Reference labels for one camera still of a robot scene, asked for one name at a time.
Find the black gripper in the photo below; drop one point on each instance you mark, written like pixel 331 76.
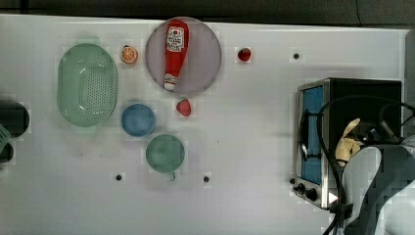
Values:
pixel 371 133

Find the yellow peeled banana toy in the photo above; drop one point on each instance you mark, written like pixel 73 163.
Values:
pixel 347 147

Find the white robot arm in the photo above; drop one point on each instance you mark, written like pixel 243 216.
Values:
pixel 379 184

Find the black toaster oven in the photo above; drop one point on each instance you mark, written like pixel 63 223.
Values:
pixel 338 117

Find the red strawberry toy far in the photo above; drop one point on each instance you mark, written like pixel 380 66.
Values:
pixel 244 54

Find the purple round plate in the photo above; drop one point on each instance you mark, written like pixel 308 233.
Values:
pixel 201 64

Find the red strawberry toy near plate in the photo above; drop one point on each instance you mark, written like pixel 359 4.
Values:
pixel 184 108

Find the red ketchup bottle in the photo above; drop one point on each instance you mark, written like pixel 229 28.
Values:
pixel 177 39

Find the blue bowl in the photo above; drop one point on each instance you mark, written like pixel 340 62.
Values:
pixel 138 120

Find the orange slice toy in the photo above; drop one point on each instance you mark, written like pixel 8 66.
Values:
pixel 129 55

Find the green oval colander basket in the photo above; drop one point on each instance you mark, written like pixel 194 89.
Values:
pixel 87 84

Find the black cylinder lower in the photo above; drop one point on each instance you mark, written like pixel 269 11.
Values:
pixel 6 154

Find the green cup with handle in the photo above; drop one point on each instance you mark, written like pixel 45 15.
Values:
pixel 165 153

